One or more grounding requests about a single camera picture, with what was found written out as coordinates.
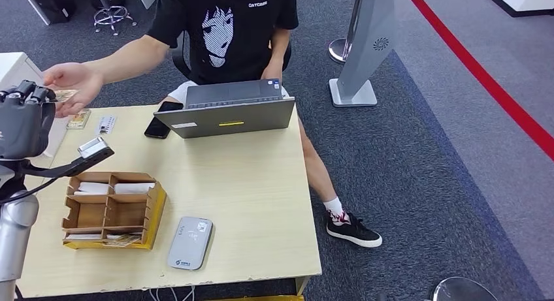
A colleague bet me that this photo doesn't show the person's left hand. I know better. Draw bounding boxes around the person's left hand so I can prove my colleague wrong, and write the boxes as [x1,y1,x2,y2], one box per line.
[261,61,285,82]

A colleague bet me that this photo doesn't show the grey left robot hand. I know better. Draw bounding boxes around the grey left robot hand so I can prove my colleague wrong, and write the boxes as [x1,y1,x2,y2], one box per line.
[0,79,57,161]

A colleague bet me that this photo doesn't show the person's right hand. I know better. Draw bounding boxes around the person's right hand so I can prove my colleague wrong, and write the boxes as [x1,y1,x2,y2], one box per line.
[42,62,105,119]

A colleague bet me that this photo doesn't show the gold patterned key card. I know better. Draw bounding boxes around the gold patterned key card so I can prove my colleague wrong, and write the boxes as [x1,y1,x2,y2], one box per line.
[66,108,91,131]
[103,233,143,248]
[54,89,80,103]

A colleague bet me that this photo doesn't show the white ID card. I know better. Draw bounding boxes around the white ID card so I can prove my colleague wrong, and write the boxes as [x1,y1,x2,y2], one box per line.
[95,115,118,136]

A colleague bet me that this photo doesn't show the wooden card organizer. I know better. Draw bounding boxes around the wooden card organizer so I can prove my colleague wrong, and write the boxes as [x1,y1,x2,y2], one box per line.
[61,171,167,251]

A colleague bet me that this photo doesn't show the person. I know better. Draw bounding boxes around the person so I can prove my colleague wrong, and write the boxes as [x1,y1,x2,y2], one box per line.
[42,0,383,249]

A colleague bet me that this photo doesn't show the white card stack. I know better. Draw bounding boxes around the white card stack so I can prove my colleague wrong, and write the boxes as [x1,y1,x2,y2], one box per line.
[114,182,155,195]
[73,182,110,196]

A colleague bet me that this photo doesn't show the grey card reader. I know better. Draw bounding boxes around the grey card reader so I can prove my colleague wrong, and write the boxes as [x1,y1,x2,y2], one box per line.
[166,215,214,272]

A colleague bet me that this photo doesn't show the white cabinet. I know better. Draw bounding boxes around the white cabinet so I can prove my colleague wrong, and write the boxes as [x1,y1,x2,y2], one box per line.
[0,51,70,159]

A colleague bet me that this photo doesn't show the grey laptop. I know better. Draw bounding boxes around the grey laptop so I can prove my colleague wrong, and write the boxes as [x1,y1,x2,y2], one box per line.
[154,78,297,140]

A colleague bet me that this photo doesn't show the chrome base stool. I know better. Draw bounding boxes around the chrome base stool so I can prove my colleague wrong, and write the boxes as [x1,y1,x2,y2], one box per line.
[91,0,138,36]

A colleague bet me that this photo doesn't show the black smartphone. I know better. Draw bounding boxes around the black smartphone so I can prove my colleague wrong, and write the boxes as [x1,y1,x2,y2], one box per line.
[144,101,185,140]

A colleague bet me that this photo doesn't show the black bag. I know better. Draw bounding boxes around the black bag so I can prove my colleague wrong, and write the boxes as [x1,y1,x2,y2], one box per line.
[26,0,75,24]

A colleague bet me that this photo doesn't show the grey kiosk stand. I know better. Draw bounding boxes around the grey kiosk stand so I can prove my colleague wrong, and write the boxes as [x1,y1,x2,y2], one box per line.
[329,0,397,108]

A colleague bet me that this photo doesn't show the red floor tape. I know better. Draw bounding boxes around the red floor tape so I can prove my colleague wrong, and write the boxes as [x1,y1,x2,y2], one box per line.
[402,0,554,161]

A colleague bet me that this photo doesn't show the chrome dome base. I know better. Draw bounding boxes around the chrome dome base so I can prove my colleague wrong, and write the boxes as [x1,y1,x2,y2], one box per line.
[432,276,499,301]

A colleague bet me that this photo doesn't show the chrome stanchion post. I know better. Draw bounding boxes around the chrome stanchion post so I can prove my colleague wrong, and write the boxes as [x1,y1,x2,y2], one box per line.
[328,0,367,65]

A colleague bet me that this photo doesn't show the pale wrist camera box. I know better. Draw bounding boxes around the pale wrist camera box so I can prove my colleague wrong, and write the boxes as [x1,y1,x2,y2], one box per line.
[78,136,109,159]

